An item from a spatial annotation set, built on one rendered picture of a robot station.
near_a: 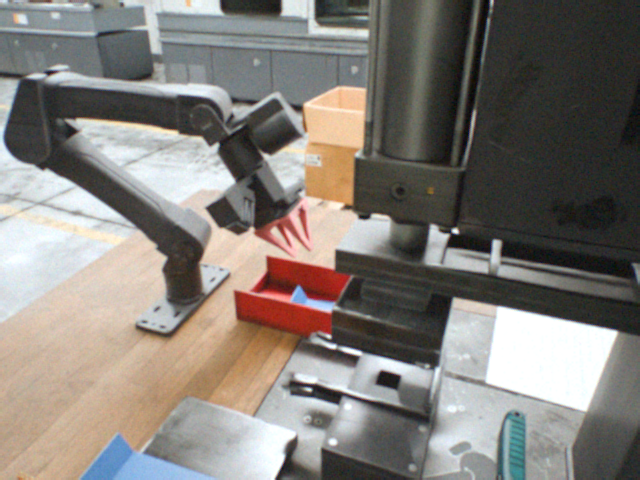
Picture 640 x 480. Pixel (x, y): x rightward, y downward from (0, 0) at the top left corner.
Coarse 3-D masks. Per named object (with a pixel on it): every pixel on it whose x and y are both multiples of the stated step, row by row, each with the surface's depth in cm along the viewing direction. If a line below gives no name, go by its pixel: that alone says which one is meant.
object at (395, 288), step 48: (384, 240) 46; (432, 240) 46; (480, 240) 46; (384, 288) 43; (432, 288) 42; (480, 288) 41; (528, 288) 39; (576, 288) 41; (624, 288) 41; (336, 336) 44; (384, 336) 42; (432, 336) 41
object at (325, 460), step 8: (384, 376) 59; (376, 384) 58; (384, 384) 59; (392, 384) 59; (440, 392) 63; (432, 424) 60; (320, 456) 50; (328, 456) 49; (320, 464) 50; (328, 464) 50; (336, 464) 49; (344, 464) 49; (352, 464) 48; (320, 472) 51; (328, 472) 50; (336, 472) 50; (344, 472) 49; (352, 472) 49; (360, 472) 48; (368, 472) 48; (376, 472) 48
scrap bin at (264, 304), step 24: (288, 264) 86; (312, 264) 84; (264, 288) 87; (288, 288) 87; (312, 288) 86; (336, 288) 84; (240, 312) 79; (264, 312) 77; (288, 312) 75; (312, 312) 73
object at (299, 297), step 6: (300, 288) 83; (294, 294) 80; (300, 294) 82; (294, 300) 80; (300, 300) 81; (306, 300) 83; (312, 300) 83; (312, 306) 82; (318, 306) 82; (324, 306) 82; (330, 306) 82
